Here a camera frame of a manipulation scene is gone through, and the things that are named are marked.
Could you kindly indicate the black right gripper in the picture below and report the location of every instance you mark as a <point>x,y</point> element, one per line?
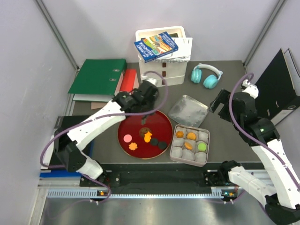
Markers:
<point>223,97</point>

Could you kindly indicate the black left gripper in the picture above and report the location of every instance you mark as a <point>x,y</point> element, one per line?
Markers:
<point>153,102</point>

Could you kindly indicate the silver tin lid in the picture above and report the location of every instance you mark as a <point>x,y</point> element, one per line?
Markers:
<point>188,111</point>

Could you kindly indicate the orange flower cookie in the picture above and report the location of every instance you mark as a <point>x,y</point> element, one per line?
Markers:
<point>133,146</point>

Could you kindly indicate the yellow round biscuit cookie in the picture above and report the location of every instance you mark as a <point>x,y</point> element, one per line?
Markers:
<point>179,134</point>

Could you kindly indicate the green round cookie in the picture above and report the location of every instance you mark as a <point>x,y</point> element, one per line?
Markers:
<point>202,147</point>

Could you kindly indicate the orange round cookie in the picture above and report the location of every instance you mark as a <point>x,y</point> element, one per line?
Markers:
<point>191,136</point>

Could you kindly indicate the yellow round sandwich cookie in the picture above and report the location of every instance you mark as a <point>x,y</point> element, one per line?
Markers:
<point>188,146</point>

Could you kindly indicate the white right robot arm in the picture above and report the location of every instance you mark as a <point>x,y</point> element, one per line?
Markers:
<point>281,201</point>

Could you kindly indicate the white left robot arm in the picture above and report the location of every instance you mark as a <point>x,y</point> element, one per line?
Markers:
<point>70,146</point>

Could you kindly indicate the red folder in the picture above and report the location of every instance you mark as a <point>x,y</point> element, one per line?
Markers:
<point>130,81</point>

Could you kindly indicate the white stacked storage box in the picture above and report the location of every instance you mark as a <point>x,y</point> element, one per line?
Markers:
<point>173,73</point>

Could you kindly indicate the orange fish cookie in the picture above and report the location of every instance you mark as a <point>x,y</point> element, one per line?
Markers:
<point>147,137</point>

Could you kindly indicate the pink round cookie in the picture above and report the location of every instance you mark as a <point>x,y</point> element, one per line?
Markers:
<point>127,138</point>

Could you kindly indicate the teal cat-ear headphones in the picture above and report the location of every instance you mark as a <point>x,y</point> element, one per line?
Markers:
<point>211,81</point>

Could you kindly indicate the red round lacquer tray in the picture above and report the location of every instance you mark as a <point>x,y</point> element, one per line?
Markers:
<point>158,124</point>

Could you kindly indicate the black sandwich cookie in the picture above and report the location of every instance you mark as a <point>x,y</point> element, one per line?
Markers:
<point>154,141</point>
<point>162,145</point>

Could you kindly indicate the brown cardboard folder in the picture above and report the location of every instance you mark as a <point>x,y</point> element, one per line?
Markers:
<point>97,105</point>

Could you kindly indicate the blue picture book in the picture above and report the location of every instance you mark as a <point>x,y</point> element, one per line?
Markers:
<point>154,47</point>

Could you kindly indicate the white booklet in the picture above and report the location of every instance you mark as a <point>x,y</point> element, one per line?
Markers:
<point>183,54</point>

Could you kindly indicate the pink cookie tin box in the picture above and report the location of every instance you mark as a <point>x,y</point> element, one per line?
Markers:
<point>179,153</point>

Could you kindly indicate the black notebook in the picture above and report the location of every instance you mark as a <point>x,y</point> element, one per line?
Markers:
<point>62,123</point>

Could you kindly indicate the blue folder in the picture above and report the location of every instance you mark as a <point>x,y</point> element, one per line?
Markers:
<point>59,174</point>

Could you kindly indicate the black ring binder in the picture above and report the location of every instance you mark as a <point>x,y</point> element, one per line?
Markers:
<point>279,88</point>

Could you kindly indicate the green ring binder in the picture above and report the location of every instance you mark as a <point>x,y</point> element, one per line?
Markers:
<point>98,80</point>

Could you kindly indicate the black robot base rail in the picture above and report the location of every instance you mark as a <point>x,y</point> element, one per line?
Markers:
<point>161,178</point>

